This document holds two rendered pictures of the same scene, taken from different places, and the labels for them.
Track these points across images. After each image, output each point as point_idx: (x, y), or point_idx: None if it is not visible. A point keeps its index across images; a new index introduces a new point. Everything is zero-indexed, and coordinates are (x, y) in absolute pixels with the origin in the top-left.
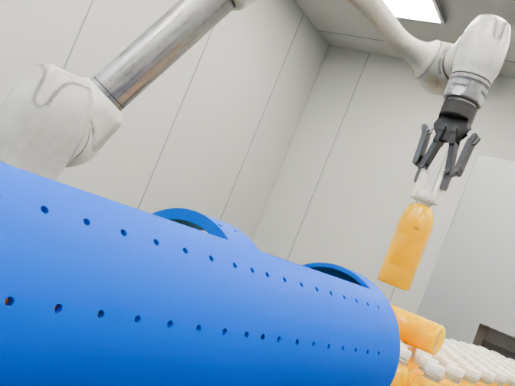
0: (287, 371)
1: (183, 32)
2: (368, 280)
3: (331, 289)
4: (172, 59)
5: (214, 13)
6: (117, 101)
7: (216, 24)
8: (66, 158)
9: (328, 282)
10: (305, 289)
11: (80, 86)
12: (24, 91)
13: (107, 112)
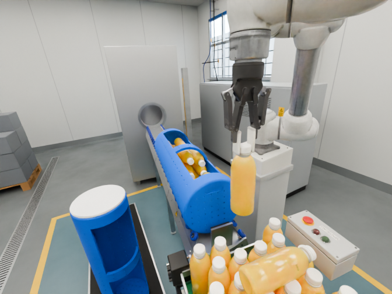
0: (167, 177)
1: (293, 77)
2: (202, 180)
3: (178, 167)
4: (297, 90)
5: (298, 60)
6: (291, 114)
7: (307, 62)
8: (258, 136)
9: (179, 165)
10: (172, 163)
11: None
12: None
13: (286, 119)
